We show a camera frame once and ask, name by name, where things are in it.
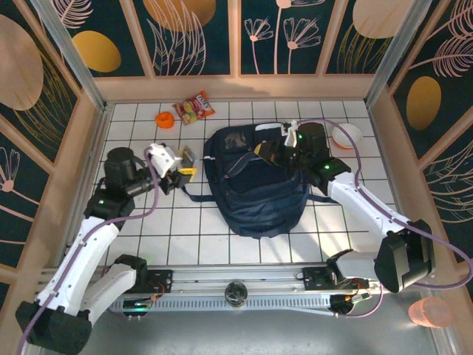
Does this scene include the navy blue backpack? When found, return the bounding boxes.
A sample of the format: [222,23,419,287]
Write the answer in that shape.
[180,124,333,240]

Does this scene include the red yellow snack bag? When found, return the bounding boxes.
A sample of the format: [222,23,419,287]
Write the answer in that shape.
[171,90,216,126]

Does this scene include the white bowl orange outside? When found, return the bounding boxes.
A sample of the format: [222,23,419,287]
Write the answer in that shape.
[331,123,364,150]

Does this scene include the small orange cup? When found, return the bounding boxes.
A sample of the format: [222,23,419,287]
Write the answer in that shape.
[154,111,175,129]

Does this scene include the black round knob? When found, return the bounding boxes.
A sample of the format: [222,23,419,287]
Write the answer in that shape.
[224,281,248,308]

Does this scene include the left black controller box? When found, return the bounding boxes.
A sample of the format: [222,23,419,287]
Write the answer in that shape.
[122,297,156,319]

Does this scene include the black controller box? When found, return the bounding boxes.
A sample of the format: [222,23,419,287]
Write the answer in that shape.
[122,297,156,319]
[330,291,372,319]

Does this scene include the right black controller box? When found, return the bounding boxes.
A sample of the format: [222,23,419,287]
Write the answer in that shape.
[330,291,372,319]

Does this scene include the translucent pink cup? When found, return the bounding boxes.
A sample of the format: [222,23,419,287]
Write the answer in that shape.
[408,295,454,328]

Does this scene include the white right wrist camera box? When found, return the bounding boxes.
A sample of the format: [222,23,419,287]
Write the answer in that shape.
[280,118,301,148]

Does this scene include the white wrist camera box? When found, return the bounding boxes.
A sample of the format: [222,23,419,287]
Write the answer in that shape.
[280,118,301,148]
[147,143,177,175]

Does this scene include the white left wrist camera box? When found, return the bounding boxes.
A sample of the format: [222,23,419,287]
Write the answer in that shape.
[147,143,177,175]

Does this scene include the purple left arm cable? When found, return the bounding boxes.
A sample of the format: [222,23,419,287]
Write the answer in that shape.
[16,146,163,355]

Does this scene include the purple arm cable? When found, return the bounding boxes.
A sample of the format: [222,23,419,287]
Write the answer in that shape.
[291,118,473,319]
[16,146,163,355]

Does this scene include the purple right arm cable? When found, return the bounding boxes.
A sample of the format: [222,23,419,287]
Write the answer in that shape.
[291,118,473,319]

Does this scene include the aluminium mounting rail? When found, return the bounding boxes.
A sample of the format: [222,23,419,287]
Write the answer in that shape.
[35,261,440,297]

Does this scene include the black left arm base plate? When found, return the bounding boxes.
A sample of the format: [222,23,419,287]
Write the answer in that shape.
[106,268,174,295]

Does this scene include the aluminium frame post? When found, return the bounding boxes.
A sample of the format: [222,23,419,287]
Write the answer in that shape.
[29,0,109,112]
[364,0,433,108]

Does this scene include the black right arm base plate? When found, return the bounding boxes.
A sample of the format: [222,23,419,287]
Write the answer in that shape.
[302,265,370,292]

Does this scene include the slotted metal cable tray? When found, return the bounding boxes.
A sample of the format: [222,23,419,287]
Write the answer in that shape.
[106,295,333,314]

